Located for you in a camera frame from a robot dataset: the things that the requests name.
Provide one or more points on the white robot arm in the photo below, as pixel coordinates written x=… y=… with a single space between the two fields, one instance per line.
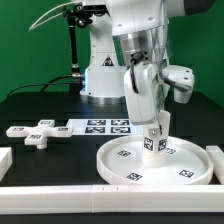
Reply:
x=140 y=34

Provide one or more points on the white front fence bar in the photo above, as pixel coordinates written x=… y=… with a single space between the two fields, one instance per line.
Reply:
x=111 y=198

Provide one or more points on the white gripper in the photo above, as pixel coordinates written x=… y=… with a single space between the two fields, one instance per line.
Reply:
x=144 y=106

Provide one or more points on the white cross-shaped table base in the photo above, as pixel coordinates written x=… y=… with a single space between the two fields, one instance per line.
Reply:
x=39 y=134

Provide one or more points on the white left fence block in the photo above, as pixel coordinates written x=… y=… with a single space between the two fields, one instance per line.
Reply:
x=5 y=160

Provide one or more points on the white marker sheet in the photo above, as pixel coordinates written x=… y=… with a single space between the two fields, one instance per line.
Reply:
x=104 y=127

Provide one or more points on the white round table top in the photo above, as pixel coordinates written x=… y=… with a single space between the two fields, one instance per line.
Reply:
x=119 y=161

